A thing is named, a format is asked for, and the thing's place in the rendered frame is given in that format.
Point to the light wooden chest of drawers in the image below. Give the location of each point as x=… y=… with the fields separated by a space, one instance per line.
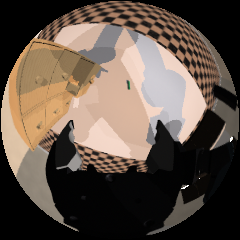
x=14 y=83

